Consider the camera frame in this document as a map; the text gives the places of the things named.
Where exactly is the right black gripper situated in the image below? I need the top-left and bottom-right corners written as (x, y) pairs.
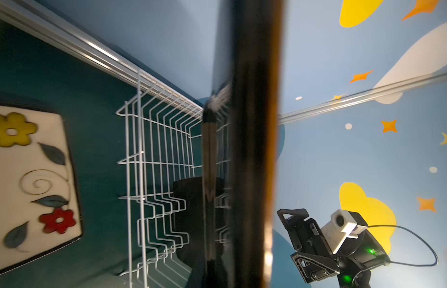
top-left (276, 208), bottom-right (340, 284)

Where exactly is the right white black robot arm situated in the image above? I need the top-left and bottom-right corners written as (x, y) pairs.
top-left (277, 209), bottom-right (390, 288)

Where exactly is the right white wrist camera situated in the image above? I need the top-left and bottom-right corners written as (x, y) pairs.
top-left (321, 210), bottom-right (368, 254)

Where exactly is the black square floral plate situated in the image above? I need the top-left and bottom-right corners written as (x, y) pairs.
top-left (211, 1), bottom-right (283, 288)
top-left (0, 104), bottom-right (84, 275)

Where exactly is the white wire dish rack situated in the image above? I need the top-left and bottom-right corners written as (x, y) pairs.
top-left (117, 72), bottom-right (232, 288)

